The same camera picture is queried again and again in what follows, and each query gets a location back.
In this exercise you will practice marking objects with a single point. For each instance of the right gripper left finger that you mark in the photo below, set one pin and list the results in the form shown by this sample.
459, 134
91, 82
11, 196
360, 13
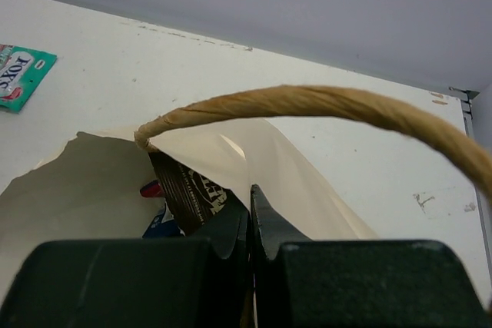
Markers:
196, 281

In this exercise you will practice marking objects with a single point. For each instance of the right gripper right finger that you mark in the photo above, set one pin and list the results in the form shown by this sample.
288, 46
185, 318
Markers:
300, 282

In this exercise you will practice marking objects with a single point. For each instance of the blue snack packet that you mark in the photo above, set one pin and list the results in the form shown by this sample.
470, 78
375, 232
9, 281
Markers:
163, 225

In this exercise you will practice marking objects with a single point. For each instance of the dark brown snack bag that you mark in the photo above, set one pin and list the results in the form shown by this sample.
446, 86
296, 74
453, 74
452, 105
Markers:
192, 198

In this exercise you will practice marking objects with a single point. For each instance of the teal Fox's candy bag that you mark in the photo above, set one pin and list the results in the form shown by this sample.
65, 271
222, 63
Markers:
22, 71

